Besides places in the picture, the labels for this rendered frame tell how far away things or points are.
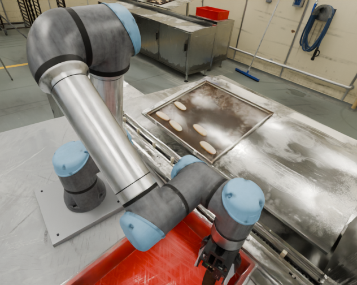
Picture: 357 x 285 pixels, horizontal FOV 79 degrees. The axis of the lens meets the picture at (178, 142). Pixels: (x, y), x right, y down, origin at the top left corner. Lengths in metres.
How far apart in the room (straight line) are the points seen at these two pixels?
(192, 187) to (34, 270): 0.60
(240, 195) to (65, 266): 0.61
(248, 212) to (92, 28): 0.45
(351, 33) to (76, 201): 4.15
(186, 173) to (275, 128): 0.83
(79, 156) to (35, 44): 0.38
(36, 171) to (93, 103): 0.76
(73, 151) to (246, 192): 0.55
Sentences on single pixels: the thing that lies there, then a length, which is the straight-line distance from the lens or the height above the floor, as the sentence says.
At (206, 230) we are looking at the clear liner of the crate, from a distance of 0.78.
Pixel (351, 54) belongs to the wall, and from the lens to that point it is 4.36.
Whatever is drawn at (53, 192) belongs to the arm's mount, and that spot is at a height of 0.84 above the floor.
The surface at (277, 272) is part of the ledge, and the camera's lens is 0.83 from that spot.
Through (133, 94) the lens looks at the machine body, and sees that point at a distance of 1.65.
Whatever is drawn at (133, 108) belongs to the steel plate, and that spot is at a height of 0.82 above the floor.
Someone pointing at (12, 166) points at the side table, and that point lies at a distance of 1.21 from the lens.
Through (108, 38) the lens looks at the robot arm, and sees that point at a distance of 0.52.
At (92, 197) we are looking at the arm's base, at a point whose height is 0.90.
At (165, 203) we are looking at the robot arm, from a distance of 0.40.
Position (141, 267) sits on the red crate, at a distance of 0.79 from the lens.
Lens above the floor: 1.56
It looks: 39 degrees down
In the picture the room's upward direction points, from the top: 6 degrees clockwise
